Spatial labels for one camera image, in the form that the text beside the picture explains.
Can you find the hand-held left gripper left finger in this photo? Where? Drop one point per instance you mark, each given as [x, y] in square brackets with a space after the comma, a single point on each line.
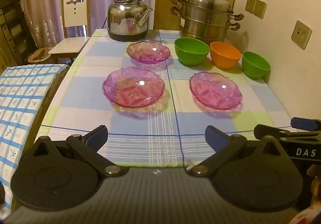
[97, 135]

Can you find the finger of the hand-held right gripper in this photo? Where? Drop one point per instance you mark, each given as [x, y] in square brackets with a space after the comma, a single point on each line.
[302, 123]
[260, 131]

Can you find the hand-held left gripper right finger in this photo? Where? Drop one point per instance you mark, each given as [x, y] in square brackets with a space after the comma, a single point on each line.
[215, 137]

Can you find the pink transparent plastic plate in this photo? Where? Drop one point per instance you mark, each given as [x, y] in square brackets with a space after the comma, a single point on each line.
[215, 93]
[148, 53]
[133, 88]

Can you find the small green plastic bowl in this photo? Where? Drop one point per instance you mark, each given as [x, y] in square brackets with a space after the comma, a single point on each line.
[255, 68]

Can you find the orange plastic bowl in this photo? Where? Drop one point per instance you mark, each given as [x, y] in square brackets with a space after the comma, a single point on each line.
[225, 58]

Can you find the large green plastic bowl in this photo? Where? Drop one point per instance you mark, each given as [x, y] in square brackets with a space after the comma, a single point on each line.
[191, 56]

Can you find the person's right hand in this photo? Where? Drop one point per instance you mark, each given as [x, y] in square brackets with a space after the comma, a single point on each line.
[315, 183]

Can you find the checked pastel tablecloth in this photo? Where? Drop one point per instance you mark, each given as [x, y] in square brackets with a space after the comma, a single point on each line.
[140, 118]

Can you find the red white clothing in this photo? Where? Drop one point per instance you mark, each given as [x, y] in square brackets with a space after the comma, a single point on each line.
[308, 216]

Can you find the blue checked white cloth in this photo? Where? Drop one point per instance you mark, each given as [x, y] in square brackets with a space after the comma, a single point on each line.
[20, 103]

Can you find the woven basket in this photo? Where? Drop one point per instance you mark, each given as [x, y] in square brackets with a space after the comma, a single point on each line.
[37, 54]

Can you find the stainless steel kettle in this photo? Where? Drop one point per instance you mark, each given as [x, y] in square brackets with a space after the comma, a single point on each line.
[123, 20]

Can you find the stainless steel steamer pot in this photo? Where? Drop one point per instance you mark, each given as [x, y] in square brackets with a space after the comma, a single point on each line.
[205, 18]

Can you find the white wooden chair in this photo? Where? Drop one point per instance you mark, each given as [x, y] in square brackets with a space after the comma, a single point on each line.
[75, 13]

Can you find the beige wall socket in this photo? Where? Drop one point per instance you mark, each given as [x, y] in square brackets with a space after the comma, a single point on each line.
[301, 34]
[260, 9]
[250, 4]

